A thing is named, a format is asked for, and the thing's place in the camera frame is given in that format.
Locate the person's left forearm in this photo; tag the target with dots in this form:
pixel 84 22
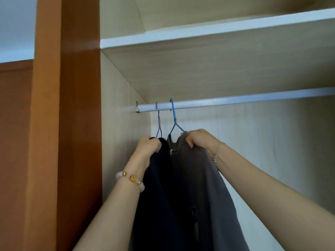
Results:
pixel 110 222

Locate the metal wardrobe rail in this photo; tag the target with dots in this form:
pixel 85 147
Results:
pixel 235 99

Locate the person's right forearm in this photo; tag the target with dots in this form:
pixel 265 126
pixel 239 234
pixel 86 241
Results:
pixel 274 193

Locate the navy shorts with print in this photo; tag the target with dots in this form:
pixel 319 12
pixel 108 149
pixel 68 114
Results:
pixel 162 206

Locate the person's right hand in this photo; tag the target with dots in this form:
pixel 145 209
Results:
pixel 204 139

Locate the person's left hand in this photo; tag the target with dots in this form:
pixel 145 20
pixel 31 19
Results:
pixel 146 151

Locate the grey cat t-shirt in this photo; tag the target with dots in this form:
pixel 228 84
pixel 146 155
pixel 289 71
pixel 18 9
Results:
pixel 209 193

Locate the beige shelf board white edge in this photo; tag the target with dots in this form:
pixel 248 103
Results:
pixel 222 62

